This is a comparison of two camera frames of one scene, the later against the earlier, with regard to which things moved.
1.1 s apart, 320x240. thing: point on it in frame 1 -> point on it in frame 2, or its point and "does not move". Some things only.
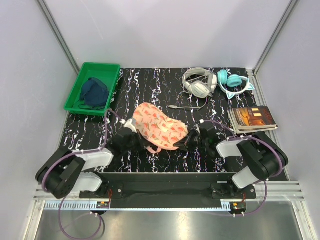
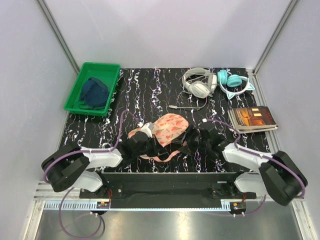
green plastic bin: [107, 72] does not move
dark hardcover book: [247, 119] does not move
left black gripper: [140, 146] -> [157, 149]
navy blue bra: [94, 93] does not move
